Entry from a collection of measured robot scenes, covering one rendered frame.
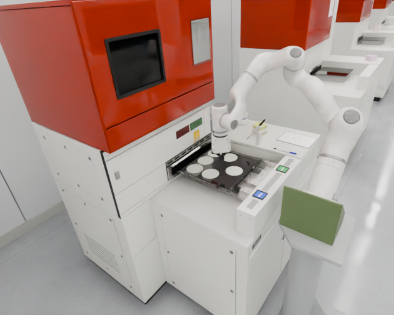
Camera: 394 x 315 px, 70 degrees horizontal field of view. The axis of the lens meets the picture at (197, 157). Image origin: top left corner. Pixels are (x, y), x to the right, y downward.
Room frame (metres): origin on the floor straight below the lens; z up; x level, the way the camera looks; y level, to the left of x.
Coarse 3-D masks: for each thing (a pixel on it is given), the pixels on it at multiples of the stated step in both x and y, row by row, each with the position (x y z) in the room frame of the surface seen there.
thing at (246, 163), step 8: (232, 152) 1.56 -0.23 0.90; (216, 160) 1.48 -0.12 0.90; (240, 160) 1.46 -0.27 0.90; (248, 160) 1.45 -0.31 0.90; (256, 160) 1.44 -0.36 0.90; (184, 168) 1.42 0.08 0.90; (208, 168) 1.40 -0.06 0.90; (216, 168) 1.39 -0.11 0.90; (224, 168) 1.38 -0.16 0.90; (248, 168) 1.36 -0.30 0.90; (200, 176) 1.32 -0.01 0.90; (224, 176) 1.30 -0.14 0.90; (232, 176) 1.29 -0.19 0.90; (240, 176) 1.29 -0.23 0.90; (216, 184) 1.23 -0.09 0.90; (224, 184) 1.22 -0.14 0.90; (232, 184) 1.22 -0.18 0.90
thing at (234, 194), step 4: (184, 176) 1.44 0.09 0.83; (192, 180) 1.40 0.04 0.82; (196, 180) 1.38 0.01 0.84; (204, 184) 1.34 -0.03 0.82; (208, 184) 1.32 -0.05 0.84; (212, 188) 1.30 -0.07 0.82; (216, 188) 1.28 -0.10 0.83; (224, 192) 1.25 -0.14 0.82; (228, 192) 1.23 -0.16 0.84; (232, 192) 1.22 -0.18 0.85; (236, 192) 1.21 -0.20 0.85; (236, 196) 1.20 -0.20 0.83
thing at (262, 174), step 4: (268, 168) 1.37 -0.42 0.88; (272, 168) 1.37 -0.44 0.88; (260, 172) 1.34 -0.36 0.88; (264, 172) 1.33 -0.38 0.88; (268, 172) 1.33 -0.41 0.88; (256, 176) 1.30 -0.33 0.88; (260, 176) 1.30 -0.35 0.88; (264, 176) 1.30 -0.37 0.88; (256, 180) 1.27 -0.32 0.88; (260, 180) 1.26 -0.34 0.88; (248, 188) 1.20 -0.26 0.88; (240, 196) 1.14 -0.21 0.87; (244, 196) 1.13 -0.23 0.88
